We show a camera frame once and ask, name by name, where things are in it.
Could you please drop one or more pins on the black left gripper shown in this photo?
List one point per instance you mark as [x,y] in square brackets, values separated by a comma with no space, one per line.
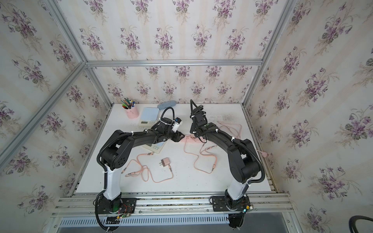
[178,138]

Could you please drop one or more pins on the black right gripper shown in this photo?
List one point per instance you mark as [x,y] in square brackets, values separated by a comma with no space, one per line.
[192,130]

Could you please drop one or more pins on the pink power strip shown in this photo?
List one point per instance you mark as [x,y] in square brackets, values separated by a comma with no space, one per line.
[191,139]

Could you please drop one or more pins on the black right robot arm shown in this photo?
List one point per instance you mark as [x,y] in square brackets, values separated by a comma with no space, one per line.
[244,163]

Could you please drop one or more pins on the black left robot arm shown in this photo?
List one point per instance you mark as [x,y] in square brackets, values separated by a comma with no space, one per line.
[115,152]

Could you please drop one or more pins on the pink charger adapter with prongs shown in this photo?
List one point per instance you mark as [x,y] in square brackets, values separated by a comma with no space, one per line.
[165,162]

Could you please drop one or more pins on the blue fabric pencil case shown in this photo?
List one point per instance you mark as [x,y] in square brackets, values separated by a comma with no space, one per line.
[166,104]

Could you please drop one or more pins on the pink pen holder cup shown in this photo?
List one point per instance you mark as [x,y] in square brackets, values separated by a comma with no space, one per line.
[132,113]

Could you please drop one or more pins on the coloured pens bundle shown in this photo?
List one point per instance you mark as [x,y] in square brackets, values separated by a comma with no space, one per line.
[127,103]

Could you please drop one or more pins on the aluminium rail frame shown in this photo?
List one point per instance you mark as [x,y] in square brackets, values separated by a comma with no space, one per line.
[175,204]

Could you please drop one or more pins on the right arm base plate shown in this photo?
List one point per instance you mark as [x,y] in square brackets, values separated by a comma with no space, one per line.
[225,203]

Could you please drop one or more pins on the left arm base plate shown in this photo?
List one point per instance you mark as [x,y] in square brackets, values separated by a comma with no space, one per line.
[117,206]

